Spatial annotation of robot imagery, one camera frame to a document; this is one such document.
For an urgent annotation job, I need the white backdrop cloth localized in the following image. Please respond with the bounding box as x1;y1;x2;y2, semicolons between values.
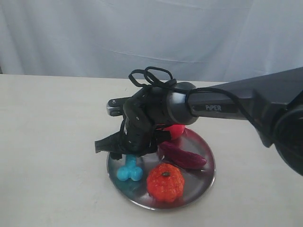
0;0;303;81

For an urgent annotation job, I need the orange toy pumpkin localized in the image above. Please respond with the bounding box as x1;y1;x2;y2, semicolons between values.
146;163;185;202

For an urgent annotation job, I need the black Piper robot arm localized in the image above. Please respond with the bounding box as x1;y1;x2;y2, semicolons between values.
95;66;303;174

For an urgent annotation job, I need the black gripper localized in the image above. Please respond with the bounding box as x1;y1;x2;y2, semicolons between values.
94;86;172;160

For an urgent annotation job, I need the red apple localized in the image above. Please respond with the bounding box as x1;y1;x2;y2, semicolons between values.
164;124;185;140

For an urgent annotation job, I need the turquoise toy bone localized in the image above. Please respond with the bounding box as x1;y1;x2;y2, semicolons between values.
116;155;143;182

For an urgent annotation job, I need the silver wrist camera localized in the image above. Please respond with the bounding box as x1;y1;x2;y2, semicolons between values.
106;97;128;117

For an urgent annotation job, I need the purple sweet potato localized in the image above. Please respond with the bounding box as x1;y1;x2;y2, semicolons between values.
158;142;207;170

